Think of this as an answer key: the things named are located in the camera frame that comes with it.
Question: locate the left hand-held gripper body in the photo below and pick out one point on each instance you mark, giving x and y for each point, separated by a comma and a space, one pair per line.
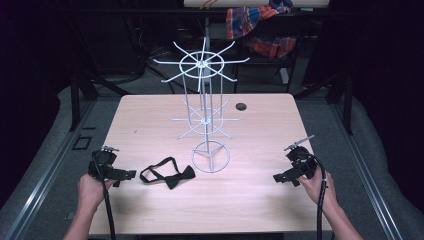
101, 163

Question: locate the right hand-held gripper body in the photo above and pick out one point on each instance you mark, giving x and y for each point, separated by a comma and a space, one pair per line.
303, 163

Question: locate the black bow tie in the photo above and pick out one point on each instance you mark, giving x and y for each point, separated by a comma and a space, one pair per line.
173, 180

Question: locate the person's right hand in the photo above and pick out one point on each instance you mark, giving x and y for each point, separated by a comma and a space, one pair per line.
315, 190

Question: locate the person's left hand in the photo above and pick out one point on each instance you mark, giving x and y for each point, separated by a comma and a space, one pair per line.
90, 193

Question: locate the black metal chair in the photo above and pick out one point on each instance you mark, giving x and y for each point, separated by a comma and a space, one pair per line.
293, 66

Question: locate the plaid cloth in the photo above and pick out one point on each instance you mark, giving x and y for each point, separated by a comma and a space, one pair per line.
245, 20

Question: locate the grey metal stand pole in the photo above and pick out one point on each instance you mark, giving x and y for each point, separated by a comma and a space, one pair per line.
208, 36

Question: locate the grey metal floor rail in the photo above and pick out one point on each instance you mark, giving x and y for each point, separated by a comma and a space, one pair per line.
46, 173
366, 180

